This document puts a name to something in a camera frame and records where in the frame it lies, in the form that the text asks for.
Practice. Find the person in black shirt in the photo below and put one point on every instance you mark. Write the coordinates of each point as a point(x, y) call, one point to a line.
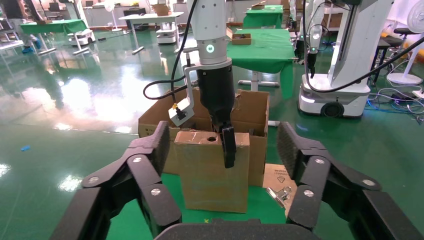
point(11, 10)

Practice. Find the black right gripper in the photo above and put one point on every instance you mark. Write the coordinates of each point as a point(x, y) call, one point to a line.
point(217, 92)

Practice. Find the white bare table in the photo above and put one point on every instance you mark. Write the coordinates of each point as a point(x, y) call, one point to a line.
point(149, 16)

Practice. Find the slim white pedestal fan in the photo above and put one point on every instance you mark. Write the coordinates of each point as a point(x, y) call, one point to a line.
point(116, 30)

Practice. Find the black power strip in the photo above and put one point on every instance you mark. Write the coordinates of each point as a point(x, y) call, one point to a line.
point(399, 97)

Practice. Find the white neighbour robot arm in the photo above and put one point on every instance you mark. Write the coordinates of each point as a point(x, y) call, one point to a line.
point(314, 33)
point(299, 43)

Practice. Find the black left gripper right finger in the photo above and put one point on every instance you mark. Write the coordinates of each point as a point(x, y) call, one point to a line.
point(318, 179)

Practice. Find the blue floor scrap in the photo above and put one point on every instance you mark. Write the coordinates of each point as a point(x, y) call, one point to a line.
point(25, 148)

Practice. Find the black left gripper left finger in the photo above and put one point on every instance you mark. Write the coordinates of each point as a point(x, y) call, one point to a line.
point(145, 175)

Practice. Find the white low cart robot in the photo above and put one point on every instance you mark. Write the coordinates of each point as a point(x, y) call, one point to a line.
point(167, 34)

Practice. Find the flat cardboard sheet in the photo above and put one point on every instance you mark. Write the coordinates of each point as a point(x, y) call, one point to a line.
point(280, 175)

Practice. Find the small brown cardboard box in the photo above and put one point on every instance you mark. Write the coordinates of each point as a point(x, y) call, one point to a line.
point(205, 179)

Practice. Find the green covered table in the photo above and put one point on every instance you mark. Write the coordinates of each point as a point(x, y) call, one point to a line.
point(265, 49)
point(265, 18)
point(56, 26)

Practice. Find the black cabinet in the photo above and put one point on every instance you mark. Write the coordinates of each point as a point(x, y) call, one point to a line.
point(134, 12)

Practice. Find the large open cardboard carton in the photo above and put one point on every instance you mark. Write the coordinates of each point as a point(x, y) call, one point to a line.
point(255, 109)

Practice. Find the black round stool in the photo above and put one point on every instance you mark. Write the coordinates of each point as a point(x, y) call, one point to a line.
point(392, 41)
point(405, 31)

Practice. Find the small open cardboard tray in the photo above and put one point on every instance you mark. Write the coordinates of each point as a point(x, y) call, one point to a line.
point(241, 40)

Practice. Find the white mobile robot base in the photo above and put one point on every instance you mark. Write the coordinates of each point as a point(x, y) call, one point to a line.
point(81, 36)

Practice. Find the large white pedestal fan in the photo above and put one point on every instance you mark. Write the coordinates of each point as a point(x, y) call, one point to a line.
point(404, 78)

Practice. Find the white wheeled neighbour robot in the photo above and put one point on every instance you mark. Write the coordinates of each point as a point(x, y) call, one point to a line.
point(351, 49)

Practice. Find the silver binder clip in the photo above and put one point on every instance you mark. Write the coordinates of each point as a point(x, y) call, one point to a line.
point(278, 196)

